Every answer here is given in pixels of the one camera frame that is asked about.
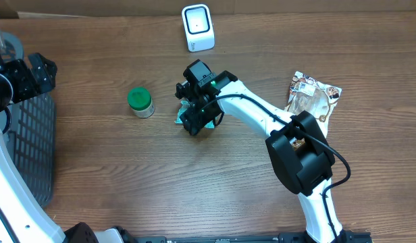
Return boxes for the beige snack pouch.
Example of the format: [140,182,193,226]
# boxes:
[284,71,342,137]

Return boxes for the grey plastic basket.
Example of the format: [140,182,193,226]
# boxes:
[0,32,57,207]

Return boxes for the cardboard back panel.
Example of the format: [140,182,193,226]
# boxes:
[0,0,416,18]

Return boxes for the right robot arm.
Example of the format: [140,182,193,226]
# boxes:
[176,59,343,242]

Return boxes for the white barcode scanner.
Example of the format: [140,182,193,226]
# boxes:
[182,3,215,52]

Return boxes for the green lid container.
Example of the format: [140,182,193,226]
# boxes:
[127,86,155,118]

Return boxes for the teal snack packet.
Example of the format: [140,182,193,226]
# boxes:
[175,100,215,129]

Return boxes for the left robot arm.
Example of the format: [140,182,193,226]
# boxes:
[0,33,124,243]

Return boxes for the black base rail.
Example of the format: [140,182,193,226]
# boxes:
[134,230,373,243]

